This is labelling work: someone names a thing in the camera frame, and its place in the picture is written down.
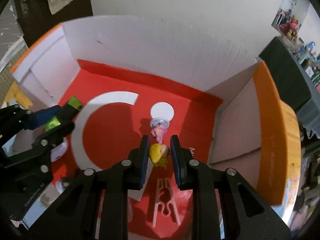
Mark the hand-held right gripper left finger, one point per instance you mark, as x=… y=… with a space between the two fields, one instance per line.
x=145 y=160

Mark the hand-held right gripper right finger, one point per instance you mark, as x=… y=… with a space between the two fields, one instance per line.
x=175 y=160

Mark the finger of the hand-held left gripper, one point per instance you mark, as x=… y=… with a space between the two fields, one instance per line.
x=57 y=133
x=40 y=118

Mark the yellow-haired figurine pink dress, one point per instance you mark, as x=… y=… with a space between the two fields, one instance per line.
x=156 y=153

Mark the pink round mini printer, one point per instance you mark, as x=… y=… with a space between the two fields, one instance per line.
x=58 y=153

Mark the green foil packet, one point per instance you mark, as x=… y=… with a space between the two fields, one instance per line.
x=75 y=103

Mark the black-haired figurine white base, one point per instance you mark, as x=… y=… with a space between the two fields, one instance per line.
x=61 y=186

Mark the salmon plastic clothespin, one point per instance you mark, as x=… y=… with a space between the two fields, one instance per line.
x=175 y=215

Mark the orange cardboard box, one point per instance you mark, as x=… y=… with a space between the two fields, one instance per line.
x=175 y=55

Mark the wooden table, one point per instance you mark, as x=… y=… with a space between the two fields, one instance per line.
x=17 y=97

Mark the light blue fleece towel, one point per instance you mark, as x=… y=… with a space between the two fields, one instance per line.
x=290 y=200

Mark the dark side table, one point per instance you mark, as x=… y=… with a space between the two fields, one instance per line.
x=282 y=70

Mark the pink bedding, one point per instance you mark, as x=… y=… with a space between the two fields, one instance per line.
x=303 y=217

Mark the clutter of small items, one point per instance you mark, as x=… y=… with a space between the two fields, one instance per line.
x=306 y=55

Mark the tall wall mirror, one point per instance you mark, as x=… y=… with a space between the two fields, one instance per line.
x=287 y=10

